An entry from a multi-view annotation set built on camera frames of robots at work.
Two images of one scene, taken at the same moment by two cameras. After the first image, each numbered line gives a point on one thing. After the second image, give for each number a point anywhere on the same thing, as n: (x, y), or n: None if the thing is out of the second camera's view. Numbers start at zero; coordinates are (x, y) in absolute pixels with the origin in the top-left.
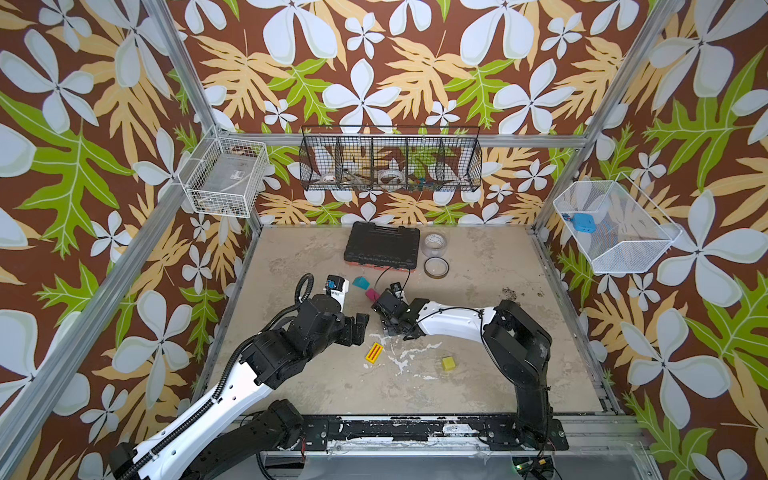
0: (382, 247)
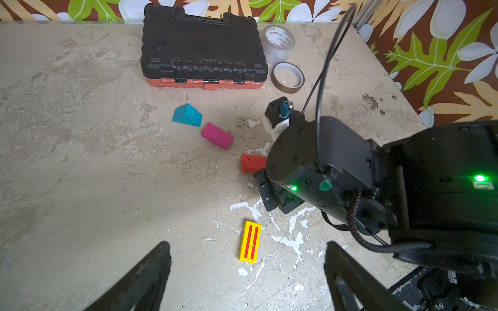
0: (181, 49)
